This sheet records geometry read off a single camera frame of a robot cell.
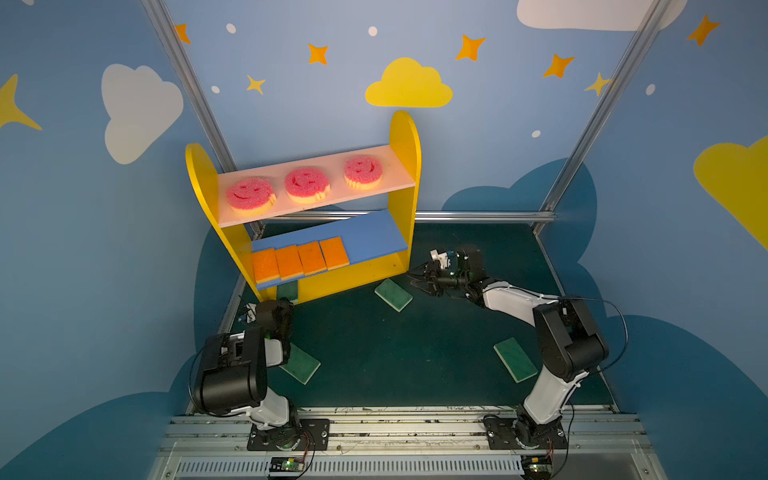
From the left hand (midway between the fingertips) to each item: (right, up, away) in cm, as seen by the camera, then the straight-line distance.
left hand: (287, 295), depth 93 cm
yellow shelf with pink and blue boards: (+4, +22, +10) cm, 25 cm away
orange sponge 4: (+15, +14, 0) cm, 20 cm away
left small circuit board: (+7, -38, -22) cm, 44 cm away
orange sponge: (+2, +11, -2) cm, 11 cm away
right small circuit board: (+69, -39, -22) cm, 82 cm away
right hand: (+39, +7, -6) cm, 40 cm away
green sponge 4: (+7, -19, -9) cm, 22 cm away
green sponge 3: (+69, -18, -8) cm, 72 cm away
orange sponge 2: (-5, +10, -5) cm, 12 cm away
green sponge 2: (-1, +1, +5) cm, 5 cm away
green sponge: (+34, 0, +7) cm, 35 cm away
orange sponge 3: (+9, +12, -3) cm, 15 cm away
